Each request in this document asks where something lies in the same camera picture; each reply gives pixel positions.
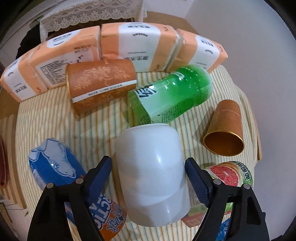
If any lace covered side table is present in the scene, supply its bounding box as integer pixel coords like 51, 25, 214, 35
40, 1, 147, 42

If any blue orange drink bottle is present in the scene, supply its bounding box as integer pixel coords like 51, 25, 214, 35
28, 138, 126, 240

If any green plastic bottle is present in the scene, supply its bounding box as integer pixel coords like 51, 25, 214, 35
128, 65, 213, 125

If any orange patterned paper cup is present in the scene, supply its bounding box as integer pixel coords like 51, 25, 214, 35
65, 59, 137, 115

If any rightmost orange tissue pack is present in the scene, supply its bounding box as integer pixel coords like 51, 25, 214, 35
166, 29, 228, 73

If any wooden slat bench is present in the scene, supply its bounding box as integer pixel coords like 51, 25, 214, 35
1, 88, 27, 209

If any white paper cup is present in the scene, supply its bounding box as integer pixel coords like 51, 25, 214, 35
115, 123, 190, 227

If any plain orange paper cup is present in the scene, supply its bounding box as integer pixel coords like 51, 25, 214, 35
203, 99, 245, 157

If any red green drink cup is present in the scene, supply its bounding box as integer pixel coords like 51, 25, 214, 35
185, 158, 252, 240

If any orange tissue pack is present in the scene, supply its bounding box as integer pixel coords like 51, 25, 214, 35
1, 49, 48, 102
100, 22, 180, 72
166, 29, 228, 73
29, 26, 100, 89

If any striped tablecloth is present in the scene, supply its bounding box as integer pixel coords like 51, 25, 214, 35
14, 64, 261, 241

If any leftmost orange tissue pack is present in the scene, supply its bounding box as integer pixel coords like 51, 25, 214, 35
1, 49, 48, 102

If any black bag on floor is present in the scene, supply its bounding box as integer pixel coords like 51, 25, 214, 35
16, 24, 41, 59

